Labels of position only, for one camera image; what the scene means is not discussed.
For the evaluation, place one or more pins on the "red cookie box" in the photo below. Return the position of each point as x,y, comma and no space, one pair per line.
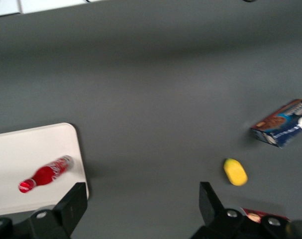
260,215

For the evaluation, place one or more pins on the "yellow lemon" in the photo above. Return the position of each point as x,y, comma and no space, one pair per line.
235,172

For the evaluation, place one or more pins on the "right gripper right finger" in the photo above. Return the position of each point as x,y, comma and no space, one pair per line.
213,211

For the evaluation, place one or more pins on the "red coke bottle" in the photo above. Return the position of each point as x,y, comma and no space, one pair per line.
47,174

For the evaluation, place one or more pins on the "blue chocolate cookie box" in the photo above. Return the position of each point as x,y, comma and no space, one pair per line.
285,124

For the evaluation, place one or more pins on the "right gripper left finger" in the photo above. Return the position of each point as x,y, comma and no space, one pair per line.
68,211

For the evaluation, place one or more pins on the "beige plastic tray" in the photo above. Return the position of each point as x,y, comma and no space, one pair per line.
29,154

